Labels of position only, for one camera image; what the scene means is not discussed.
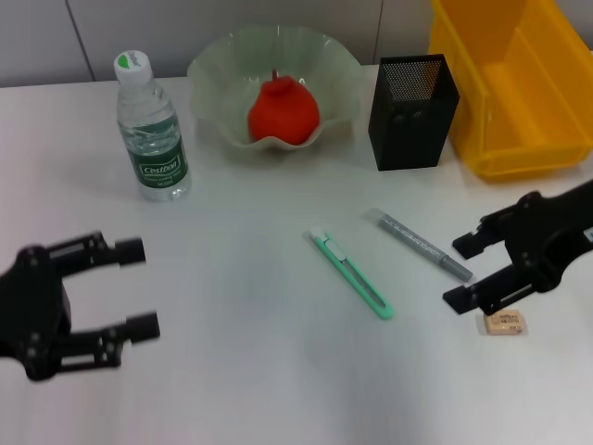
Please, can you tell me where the black mesh pen holder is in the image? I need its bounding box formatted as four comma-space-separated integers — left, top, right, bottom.
368, 54, 461, 172

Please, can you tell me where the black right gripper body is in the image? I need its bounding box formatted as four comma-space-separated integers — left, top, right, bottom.
504, 178, 593, 293

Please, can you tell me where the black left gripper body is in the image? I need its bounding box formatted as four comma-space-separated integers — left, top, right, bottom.
0, 245, 73, 382

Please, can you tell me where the beige eraser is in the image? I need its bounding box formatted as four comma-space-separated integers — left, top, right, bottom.
481, 311, 528, 336

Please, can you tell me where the grey marker pen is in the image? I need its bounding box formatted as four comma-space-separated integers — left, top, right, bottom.
363, 208, 474, 283

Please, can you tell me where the yellow plastic storage bin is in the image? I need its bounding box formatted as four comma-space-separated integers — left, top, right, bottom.
426, 0, 593, 183

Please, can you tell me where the orange knitted toy fruit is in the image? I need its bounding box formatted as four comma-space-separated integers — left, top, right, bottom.
246, 68, 321, 146

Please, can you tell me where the mint green utility knife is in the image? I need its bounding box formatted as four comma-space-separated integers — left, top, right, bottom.
306, 225, 395, 321

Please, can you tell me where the clear water bottle green label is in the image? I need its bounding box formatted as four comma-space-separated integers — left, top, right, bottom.
113, 48, 193, 203

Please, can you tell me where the green frosted glass fruit bowl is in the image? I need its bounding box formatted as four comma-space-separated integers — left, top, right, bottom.
186, 25, 362, 152

